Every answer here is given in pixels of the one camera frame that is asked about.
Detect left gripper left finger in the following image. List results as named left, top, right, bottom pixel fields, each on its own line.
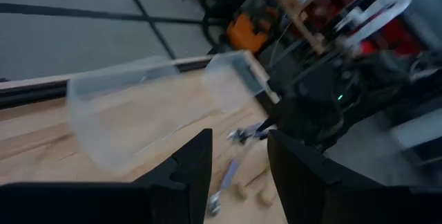
left=131, top=129, right=213, bottom=224

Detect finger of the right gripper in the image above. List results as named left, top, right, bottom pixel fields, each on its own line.
left=257, top=118, right=279, bottom=134

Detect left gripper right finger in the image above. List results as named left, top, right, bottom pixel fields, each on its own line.
left=267, top=129, right=383, bottom=224

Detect wooden spoon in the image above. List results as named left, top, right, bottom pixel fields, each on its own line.
left=257, top=188, right=274, bottom=207

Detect clear plastic bin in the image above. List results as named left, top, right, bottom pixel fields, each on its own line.
left=201, top=50, right=269, bottom=114
left=66, top=55, right=210, bottom=175

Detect orange plastic object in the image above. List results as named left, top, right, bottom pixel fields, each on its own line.
left=226, top=12, right=269, bottom=54

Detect wooden shelf rack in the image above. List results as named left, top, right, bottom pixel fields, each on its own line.
left=257, top=0, right=327, bottom=55

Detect red cabinet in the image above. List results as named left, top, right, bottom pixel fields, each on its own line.
left=307, top=0, right=425, bottom=57

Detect thick black hose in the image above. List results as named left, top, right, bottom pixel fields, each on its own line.
left=201, top=8, right=231, bottom=55

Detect white curved frame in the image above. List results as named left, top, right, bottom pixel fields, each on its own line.
left=333, top=0, right=415, bottom=50

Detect black aluminium table frame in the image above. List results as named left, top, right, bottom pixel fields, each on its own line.
left=0, top=59, right=213, bottom=111

